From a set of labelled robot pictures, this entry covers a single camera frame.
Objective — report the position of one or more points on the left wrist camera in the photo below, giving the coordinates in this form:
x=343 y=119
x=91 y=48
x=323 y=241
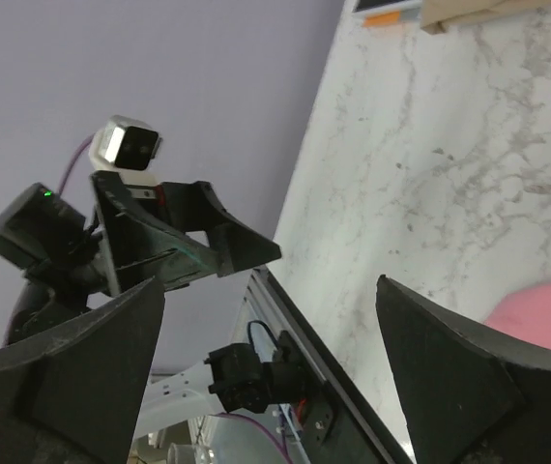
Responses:
x=126 y=146

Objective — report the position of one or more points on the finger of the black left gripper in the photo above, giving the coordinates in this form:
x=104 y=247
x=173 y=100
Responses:
x=196 y=207

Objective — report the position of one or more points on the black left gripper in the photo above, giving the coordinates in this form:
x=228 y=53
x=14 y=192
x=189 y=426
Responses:
x=46 y=237

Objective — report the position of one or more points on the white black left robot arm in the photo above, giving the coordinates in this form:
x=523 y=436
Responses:
x=231 y=379

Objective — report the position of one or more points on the pink t shirt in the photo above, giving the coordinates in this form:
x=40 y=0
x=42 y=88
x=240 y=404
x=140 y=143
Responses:
x=525 y=314

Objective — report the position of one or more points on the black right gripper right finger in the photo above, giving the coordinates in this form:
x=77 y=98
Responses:
x=469 y=393

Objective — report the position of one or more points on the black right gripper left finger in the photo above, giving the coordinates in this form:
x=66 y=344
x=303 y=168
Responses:
x=72 y=394

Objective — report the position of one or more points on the black notebook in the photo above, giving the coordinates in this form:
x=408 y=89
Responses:
x=367 y=8

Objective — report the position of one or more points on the orange pencil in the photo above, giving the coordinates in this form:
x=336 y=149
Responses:
x=382 y=20

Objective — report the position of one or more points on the beige t shirt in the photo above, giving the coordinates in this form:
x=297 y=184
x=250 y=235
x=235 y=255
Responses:
x=438 y=15

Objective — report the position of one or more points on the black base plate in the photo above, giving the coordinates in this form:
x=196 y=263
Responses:
x=337 y=423

